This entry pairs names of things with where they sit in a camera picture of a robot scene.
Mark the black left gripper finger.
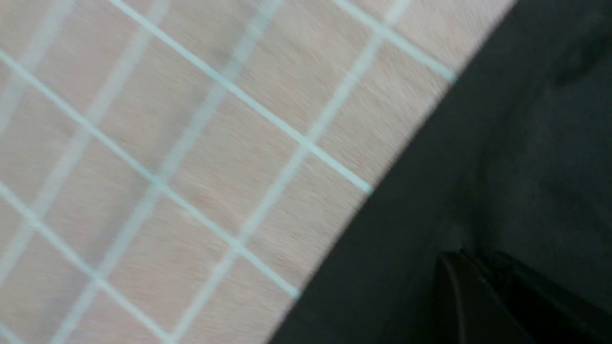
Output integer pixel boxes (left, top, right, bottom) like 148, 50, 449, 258
434, 250, 612, 344

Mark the dark gray long-sleeved shirt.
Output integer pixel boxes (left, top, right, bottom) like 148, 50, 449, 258
269, 0, 612, 344

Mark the pink grid tablecloth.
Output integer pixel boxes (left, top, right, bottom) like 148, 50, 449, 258
1, 0, 514, 344

